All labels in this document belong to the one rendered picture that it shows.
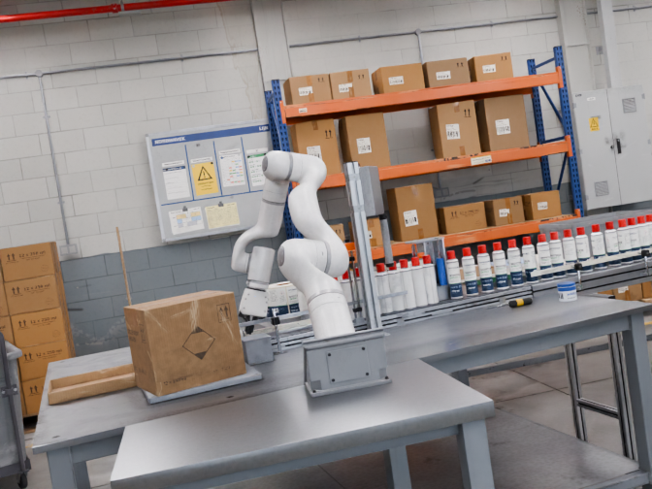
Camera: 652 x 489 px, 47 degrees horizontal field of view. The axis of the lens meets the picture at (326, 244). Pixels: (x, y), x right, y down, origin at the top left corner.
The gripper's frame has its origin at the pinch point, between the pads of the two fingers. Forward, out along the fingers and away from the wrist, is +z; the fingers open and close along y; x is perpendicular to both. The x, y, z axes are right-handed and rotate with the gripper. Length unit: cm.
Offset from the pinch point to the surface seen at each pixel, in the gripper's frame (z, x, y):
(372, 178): -65, -16, 32
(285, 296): -13.9, 40.0, 23.5
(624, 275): -50, -6, 164
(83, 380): 29, 13, -55
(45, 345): 59, 317, -73
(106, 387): 27, -13, -49
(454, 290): -29, -2, 83
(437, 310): -20, -5, 75
